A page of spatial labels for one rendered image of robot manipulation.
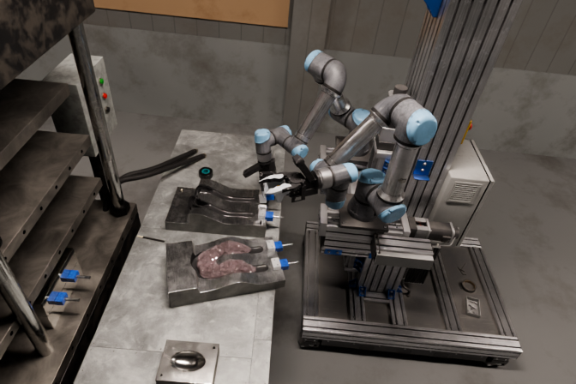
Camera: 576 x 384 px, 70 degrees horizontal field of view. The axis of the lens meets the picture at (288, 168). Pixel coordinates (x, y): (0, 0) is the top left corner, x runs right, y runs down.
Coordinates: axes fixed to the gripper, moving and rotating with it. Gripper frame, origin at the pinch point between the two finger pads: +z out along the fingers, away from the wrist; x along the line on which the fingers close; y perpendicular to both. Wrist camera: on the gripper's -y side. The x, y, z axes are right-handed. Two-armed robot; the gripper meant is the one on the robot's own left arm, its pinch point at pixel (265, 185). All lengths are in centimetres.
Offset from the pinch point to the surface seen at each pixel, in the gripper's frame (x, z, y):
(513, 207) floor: 79, -262, 136
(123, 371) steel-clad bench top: -5, 58, 67
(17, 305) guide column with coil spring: 7, 83, 32
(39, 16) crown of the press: 37, 58, -51
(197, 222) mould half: 52, 17, 52
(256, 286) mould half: 10, 0, 61
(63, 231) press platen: 46, 72, 36
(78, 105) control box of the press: 85, 58, -3
